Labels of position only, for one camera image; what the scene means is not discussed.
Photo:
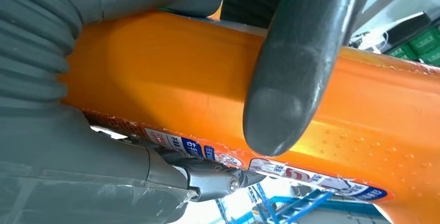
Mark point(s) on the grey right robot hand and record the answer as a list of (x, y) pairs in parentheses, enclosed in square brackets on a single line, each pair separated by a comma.
[(68, 181)]

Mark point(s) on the black carrying case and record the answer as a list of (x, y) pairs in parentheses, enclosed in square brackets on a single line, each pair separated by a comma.
[(409, 31)]

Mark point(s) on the blue metal rack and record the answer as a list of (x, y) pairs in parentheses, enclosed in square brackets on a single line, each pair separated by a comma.
[(343, 206)]

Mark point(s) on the green plastic crate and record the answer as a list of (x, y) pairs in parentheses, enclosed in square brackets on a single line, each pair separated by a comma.
[(426, 43)]

